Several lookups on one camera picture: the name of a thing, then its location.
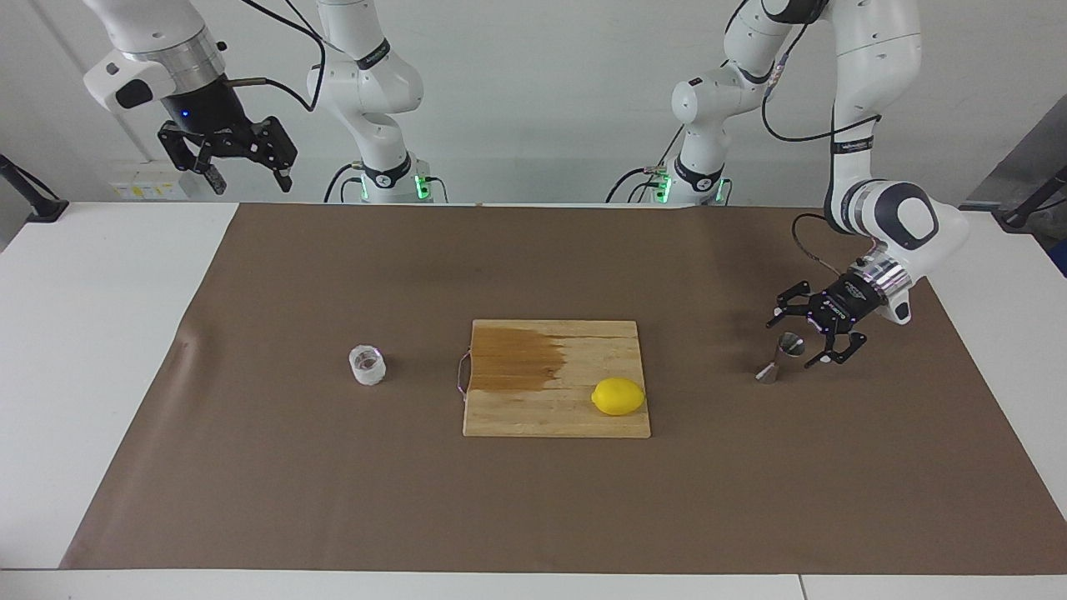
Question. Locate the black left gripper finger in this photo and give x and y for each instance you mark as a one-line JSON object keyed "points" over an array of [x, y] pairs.
{"points": [[850, 346], [792, 293]]}

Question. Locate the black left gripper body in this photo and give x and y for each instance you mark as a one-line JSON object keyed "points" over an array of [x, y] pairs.
{"points": [[852, 302]]}

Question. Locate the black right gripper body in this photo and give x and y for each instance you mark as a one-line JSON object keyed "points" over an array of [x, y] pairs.
{"points": [[208, 108]]}

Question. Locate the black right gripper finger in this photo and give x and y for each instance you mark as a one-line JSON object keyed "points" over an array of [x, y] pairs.
{"points": [[279, 146], [171, 137]]}

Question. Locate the steel double jigger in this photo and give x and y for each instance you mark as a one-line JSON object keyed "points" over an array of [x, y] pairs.
{"points": [[790, 342]]}

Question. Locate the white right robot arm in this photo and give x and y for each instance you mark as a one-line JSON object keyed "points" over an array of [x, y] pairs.
{"points": [[367, 83]]}

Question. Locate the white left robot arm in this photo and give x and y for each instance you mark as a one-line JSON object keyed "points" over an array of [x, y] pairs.
{"points": [[859, 100]]}

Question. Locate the black stand clamp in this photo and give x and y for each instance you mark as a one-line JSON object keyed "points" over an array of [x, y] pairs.
{"points": [[37, 204], [1021, 215]]}

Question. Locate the yellow lemon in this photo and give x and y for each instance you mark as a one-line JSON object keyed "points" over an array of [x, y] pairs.
{"points": [[618, 397]]}

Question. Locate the blue object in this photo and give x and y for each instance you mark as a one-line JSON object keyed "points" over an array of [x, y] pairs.
{"points": [[1061, 258]]}

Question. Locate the wooden cutting board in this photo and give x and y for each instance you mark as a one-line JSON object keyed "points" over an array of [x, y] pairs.
{"points": [[550, 408]]}

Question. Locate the brown paper table mat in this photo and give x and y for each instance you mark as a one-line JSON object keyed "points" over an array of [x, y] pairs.
{"points": [[333, 500]]}

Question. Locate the white wall socket box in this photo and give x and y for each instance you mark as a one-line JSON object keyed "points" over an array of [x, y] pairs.
{"points": [[150, 183]]}

